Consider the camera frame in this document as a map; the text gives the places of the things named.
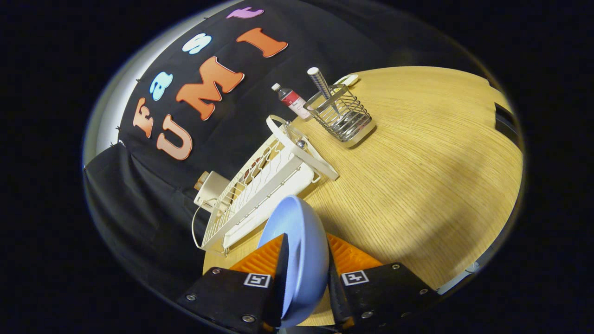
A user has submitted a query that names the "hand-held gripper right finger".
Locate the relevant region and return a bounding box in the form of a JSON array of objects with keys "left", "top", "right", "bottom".
[{"left": 326, "top": 233, "right": 439, "bottom": 331}]

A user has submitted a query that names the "white toaster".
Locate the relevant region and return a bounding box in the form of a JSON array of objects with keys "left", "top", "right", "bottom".
[{"left": 194, "top": 171, "right": 230, "bottom": 213}]

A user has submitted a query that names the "white wire dish rack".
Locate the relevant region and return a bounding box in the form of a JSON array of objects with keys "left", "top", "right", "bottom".
[{"left": 192, "top": 115, "right": 340, "bottom": 253}]

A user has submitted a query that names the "metal wire basket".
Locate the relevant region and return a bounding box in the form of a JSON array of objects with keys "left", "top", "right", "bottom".
[{"left": 303, "top": 84, "right": 376, "bottom": 149}]

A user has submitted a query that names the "blue plate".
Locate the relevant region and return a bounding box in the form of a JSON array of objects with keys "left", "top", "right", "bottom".
[{"left": 257, "top": 195, "right": 330, "bottom": 328}]

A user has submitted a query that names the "clear bottle with red label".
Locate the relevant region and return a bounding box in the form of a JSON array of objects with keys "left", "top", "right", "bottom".
[{"left": 271, "top": 83, "right": 311, "bottom": 120}]

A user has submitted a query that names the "spoon with checkered handle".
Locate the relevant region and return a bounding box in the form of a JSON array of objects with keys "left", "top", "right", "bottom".
[{"left": 307, "top": 67, "right": 342, "bottom": 116}]

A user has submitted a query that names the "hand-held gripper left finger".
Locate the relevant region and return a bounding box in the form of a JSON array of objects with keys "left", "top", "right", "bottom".
[{"left": 176, "top": 233, "right": 289, "bottom": 334}]

